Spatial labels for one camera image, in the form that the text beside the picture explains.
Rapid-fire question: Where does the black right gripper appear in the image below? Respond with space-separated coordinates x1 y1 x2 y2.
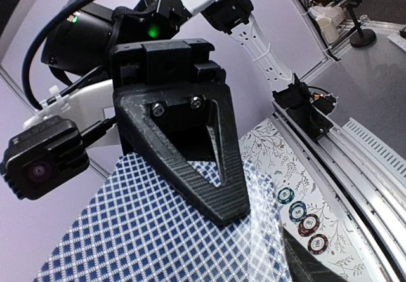
41 0 209 88

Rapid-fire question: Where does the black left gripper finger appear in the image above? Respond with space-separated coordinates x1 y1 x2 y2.
283 229 346 282

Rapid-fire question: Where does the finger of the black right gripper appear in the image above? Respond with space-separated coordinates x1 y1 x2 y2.
113 83 250 225

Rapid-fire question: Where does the red black 100 chip pile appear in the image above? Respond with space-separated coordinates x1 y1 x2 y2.
298 214 320 237
308 234 329 255

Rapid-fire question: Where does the blue green 50 chip pile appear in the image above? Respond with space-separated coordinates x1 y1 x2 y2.
289 201 307 223

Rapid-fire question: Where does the blue card deck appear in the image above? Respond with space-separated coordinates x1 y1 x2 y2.
36 154 292 281

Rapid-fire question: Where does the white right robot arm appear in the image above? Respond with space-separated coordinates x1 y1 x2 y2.
41 0 301 226

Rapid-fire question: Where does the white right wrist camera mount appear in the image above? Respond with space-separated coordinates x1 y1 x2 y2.
23 79 114 131

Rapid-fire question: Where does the front aluminium rail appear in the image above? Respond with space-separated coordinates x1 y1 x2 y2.
270 105 405 281

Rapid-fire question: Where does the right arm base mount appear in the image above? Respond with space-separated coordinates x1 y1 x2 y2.
272 74 337 142

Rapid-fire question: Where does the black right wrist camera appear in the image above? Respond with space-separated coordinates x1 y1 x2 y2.
1 116 89 200

